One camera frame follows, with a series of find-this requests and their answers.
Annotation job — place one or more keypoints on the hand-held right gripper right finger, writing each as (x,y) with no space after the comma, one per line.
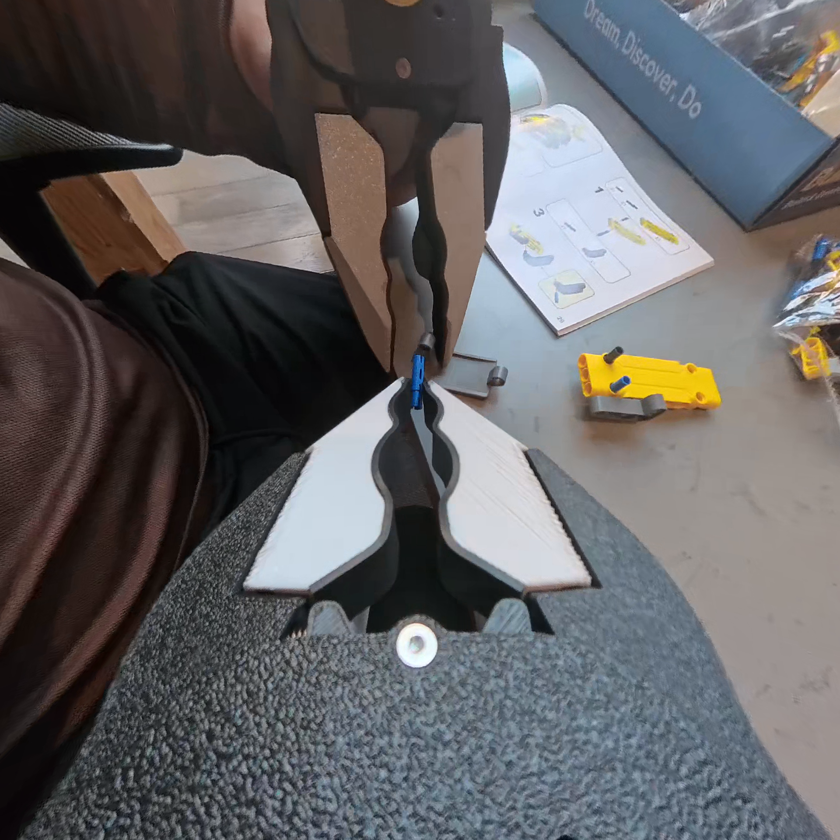
(512,518)

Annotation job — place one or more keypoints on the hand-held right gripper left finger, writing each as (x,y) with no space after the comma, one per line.
(321,518)

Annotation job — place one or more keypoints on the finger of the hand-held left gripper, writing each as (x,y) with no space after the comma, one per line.
(463,216)
(354,216)

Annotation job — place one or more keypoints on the grey angled connector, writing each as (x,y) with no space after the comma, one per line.
(623,408)
(476,377)

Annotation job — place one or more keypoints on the blue pin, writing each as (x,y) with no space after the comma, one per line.
(418,384)
(619,384)

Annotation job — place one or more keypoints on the black pin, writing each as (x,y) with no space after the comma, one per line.
(614,355)

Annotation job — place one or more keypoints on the yellow beam panel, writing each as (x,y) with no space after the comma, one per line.
(663,380)

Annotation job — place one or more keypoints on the blue cardboard kit box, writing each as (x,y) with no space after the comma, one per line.
(656,85)

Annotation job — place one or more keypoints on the large clear bag yellow parts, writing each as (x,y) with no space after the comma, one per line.
(774,39)

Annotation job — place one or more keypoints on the bag of yellow blue parts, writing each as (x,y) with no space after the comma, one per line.
(814,308)

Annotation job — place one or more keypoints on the grey desk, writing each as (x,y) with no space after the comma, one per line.
(722,492)

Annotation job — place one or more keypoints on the white instruction booklet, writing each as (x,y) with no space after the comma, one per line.
(590,229)

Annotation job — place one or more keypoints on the person's legs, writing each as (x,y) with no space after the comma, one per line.
(262,341)

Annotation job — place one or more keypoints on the person's brown sweater torso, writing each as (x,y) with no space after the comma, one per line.
(85,459)

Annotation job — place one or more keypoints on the black office chair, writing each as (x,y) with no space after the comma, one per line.
(65,151)

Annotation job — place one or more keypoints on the wooden post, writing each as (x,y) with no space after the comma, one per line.
(111,223)

